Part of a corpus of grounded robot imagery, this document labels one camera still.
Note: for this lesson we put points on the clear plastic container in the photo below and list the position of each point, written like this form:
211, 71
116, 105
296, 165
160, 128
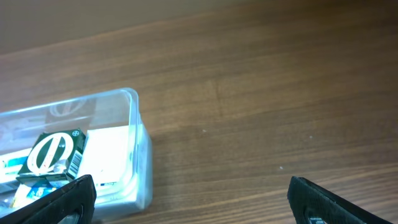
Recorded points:
21, 128

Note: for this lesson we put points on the white Beiersdorf plaster box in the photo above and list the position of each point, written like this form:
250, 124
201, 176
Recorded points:
105, 155

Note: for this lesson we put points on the dark green round-label box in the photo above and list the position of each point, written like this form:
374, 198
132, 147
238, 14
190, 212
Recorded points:
54, 160

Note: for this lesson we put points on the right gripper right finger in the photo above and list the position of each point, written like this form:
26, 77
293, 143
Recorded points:
311, 203

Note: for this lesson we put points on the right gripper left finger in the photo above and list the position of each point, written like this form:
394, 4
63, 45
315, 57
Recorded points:
76, 200

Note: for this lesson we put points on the white red medicine box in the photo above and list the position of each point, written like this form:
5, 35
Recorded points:
11, 164

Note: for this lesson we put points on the blue yellow VapoDrops box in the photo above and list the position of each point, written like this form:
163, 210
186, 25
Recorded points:
26, 194

